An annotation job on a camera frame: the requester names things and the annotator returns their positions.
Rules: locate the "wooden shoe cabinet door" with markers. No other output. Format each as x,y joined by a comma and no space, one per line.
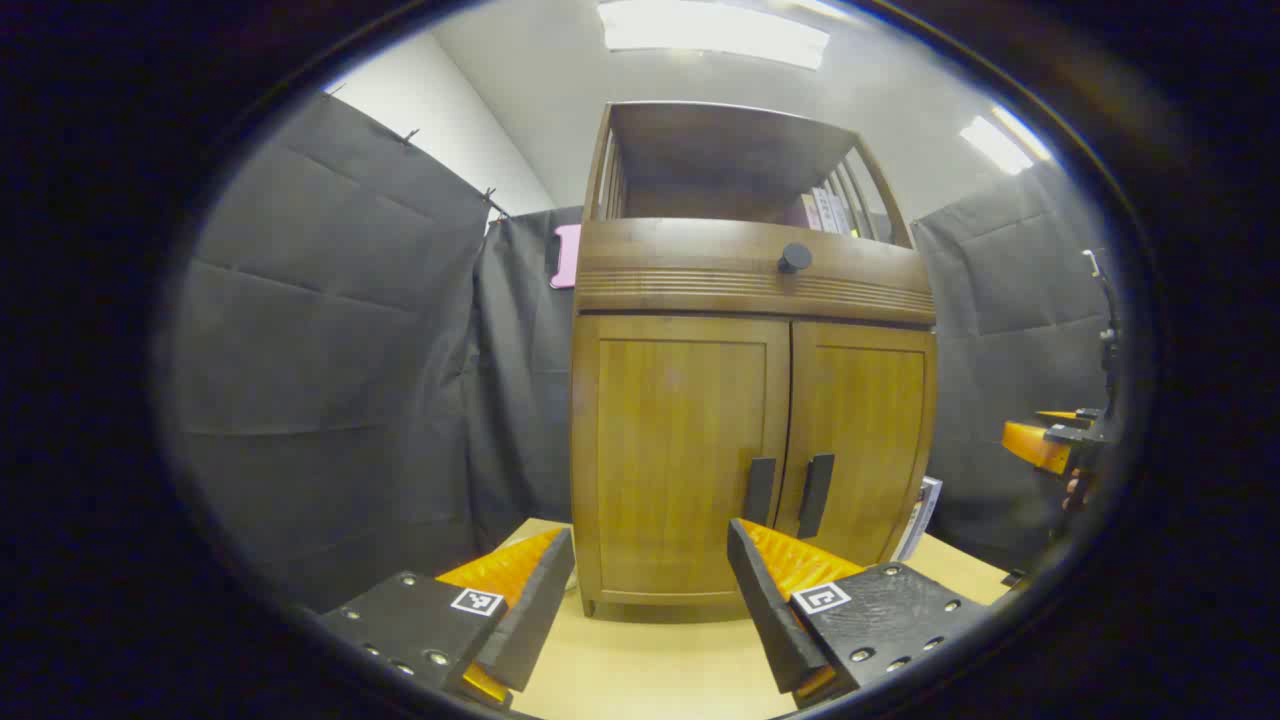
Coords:
660,450
870,430

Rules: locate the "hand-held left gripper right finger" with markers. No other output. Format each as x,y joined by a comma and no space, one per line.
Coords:
770,620

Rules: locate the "grey-blue book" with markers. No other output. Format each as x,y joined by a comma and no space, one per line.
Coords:
925,515

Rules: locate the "large ceiling light panel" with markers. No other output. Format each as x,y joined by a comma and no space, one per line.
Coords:
710,32

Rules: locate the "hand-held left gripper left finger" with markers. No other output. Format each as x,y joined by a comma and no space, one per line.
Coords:
535,620

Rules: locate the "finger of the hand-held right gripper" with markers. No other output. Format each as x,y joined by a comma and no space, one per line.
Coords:
1035,447
1058,414

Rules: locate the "wooden double-door shoe cabinet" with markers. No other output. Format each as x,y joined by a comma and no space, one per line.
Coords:
690,270

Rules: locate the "row of pale books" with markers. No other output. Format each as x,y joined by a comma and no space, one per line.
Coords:
828,212

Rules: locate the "black round drawer knob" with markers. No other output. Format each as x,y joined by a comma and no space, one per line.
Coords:
795,258

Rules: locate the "black backdrop cloth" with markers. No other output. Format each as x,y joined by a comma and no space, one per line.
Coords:
330,330

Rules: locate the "narrow ceiling light panel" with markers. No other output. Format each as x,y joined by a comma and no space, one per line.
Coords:
1000,142

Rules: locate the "small black holder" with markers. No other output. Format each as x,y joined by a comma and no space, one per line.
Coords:
1015,577

